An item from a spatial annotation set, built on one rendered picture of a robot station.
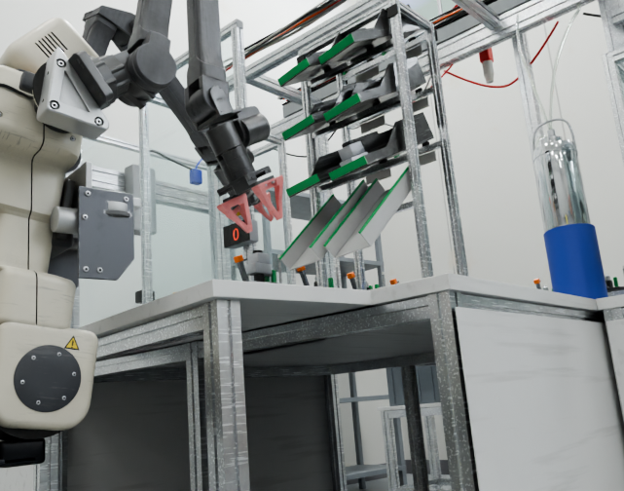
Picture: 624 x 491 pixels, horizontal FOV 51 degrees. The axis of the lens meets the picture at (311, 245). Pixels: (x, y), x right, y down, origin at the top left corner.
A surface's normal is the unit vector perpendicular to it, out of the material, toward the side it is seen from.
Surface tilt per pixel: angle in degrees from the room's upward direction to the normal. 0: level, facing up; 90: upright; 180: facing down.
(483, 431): 90
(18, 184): 90
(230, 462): 90
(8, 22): 90
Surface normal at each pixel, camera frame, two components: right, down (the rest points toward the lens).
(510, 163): -0.76, -0.10
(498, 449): 0.74, -0.22
